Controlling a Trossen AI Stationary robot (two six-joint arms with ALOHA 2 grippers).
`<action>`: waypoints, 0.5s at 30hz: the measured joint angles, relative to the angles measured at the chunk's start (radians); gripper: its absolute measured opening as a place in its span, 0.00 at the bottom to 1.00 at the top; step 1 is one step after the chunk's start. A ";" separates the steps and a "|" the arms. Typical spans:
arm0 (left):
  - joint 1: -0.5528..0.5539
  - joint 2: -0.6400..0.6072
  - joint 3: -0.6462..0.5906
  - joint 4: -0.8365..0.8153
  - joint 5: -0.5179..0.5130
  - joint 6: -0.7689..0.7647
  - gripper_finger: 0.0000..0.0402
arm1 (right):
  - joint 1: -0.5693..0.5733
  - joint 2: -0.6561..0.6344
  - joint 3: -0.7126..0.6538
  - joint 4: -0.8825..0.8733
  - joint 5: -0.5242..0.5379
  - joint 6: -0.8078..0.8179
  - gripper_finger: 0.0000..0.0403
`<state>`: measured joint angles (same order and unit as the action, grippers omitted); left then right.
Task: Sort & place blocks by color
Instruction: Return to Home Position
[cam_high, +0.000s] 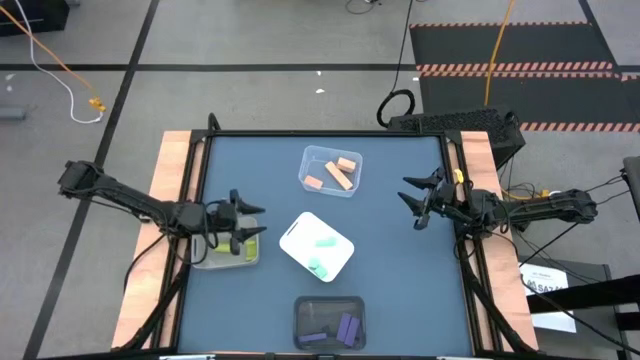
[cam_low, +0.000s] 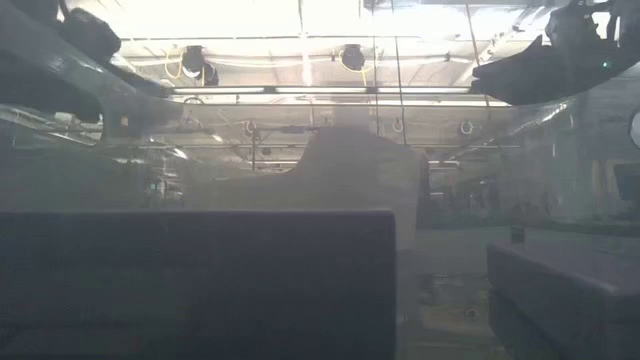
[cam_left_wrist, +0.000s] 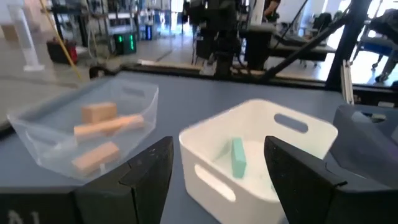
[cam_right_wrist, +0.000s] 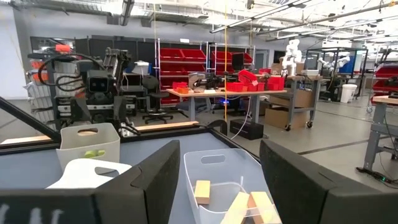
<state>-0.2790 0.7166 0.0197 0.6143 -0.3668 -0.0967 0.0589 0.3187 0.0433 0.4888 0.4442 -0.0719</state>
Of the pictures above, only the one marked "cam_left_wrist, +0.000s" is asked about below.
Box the orange rectangular block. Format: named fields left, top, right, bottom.
left=71, top=141, right=121, bottom=175
left=81, top=101, right=118, bottom=124

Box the white plastic bin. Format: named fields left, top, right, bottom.
left=178, top=98, right=339, bottom=224

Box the dark chair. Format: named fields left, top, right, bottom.
left=351, top=9, right=398, bottom=83

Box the long orange block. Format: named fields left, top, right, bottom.
left=73, top=113, right=146, bottom=142

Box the red and black case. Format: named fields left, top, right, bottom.
left=46, top=39, right=78, bottom=65

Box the person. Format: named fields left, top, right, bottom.
left=263, top=0, right=282, bottom=22

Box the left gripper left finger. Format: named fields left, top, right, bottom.
left=73, top=136, right=175, bottom=224

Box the white stand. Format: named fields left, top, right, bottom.
left=7, top=2, right=45, bottom=72

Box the teal rectangular block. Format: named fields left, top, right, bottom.
left=230, top=137, right=248, bottom=180

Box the black box green display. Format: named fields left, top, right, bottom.
left=113, top=32, right=137, bottom=55

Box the metal shelf rack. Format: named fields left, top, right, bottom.
left=51, top=0, right=113, bottom=47

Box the clear plastic bin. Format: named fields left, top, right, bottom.
left=6, top=77, right=160, bottom=183

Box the long yellow cable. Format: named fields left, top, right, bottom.
left=39, top=0, right=82, bottom=80

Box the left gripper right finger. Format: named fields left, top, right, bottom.
left=263, top=135, right=365, bottom=224

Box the silver aluminium profile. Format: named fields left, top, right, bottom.
left=341, top=58, right=355, bottom=105

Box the black work table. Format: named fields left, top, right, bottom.
left=245, top=24, right=336, bottom=71

